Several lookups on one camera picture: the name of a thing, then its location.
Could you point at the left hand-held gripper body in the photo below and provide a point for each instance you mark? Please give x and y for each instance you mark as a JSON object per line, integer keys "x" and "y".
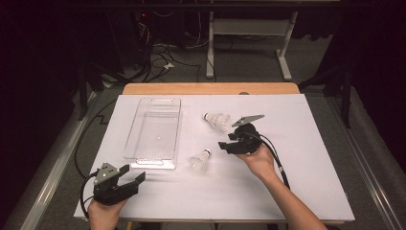
{"x": 108, "y": 193}

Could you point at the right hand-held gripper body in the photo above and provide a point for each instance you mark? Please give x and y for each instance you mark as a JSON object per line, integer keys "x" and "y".
{"x": 249, "y": 140}

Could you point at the clear plastic bin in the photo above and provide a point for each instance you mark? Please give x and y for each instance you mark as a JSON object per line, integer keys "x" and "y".
{"x": 153, "y": 134}

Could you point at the person's left hand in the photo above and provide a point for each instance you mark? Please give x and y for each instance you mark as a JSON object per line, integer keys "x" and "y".
{"x": 103, "y": 215}

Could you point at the person's right hand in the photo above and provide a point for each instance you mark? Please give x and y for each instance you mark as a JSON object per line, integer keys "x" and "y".
{"x": 260, "y": 163}

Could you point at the white table cover sheet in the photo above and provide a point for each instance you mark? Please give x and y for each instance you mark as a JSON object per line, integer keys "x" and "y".
{"x": 223, "y": 191}

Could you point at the black metal stand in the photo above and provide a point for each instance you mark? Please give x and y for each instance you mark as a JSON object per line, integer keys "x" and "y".
{"x": 346, "y": 102}
{"x": 82, "y": 96}

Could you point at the white plug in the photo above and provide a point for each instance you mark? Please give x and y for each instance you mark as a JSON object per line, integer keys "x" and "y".
{"x": 169, "y": 65}

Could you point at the dark equipment with red light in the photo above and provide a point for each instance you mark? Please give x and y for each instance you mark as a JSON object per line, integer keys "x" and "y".
{"x": 140, "y": 32}

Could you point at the aluminium floor rail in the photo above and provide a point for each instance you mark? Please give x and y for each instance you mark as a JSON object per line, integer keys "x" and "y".
{"x": 379, "y": 204}
{"x": 54, "y": 179}

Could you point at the white metal desk frame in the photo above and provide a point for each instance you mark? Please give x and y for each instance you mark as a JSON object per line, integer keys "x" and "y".
{"x": 252, "y": 27}

